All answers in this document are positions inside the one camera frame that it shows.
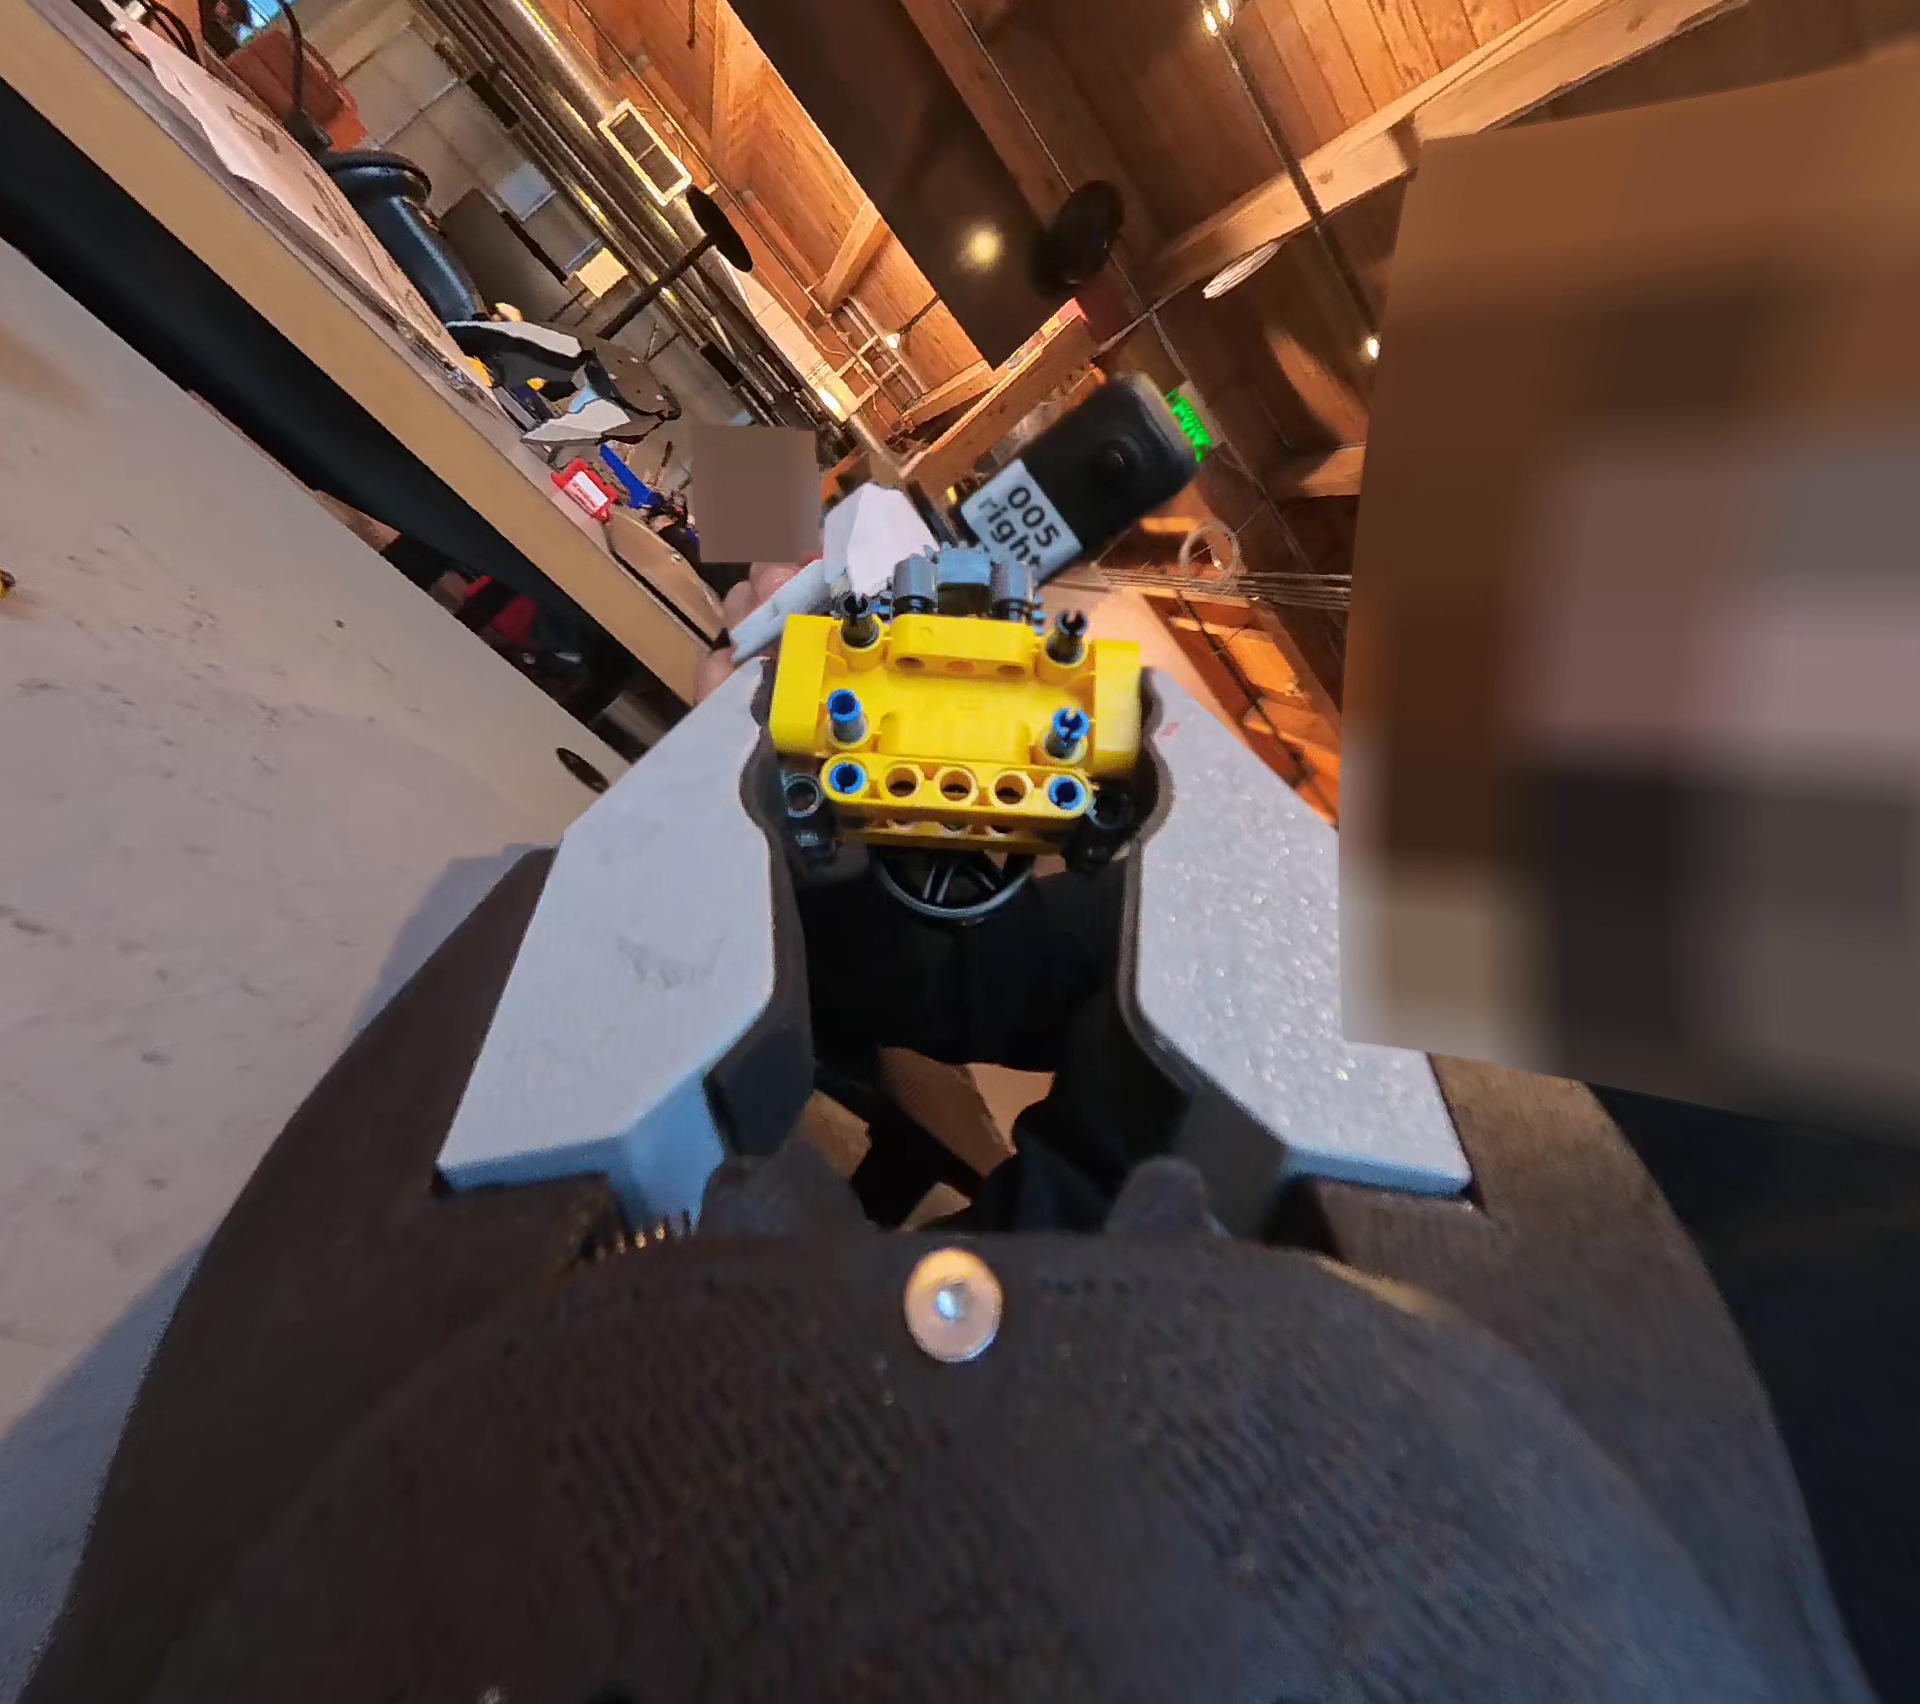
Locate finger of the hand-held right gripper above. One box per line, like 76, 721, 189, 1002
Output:
730, 486, 935, 660

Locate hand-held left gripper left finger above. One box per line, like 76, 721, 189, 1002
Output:
433, 668, 822, 1226

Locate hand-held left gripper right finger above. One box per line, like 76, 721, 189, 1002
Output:
1115, 668, 1471, 1236

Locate grey gear block assembly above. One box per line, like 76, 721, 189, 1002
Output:
883, 547, 1043, 627

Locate yellow frame block assembly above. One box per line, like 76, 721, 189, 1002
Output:
764, 595, 1149, 918

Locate person's right hand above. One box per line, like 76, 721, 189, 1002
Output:
724, 559, 820, 634

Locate black and white tool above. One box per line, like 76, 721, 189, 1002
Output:
450, 300, 683, 457

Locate white air vent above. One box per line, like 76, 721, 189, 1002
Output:
596, 102, 695, 207

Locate black round container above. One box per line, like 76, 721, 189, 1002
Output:
322, 149, 485, 326

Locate person's black top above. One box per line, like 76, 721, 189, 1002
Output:
794, 835, 1920, 1704

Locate long white-topped table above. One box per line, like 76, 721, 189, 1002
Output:
0, 0, 738, 747

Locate white paper sheets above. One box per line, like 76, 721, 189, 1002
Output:
82, 0, 451, 348

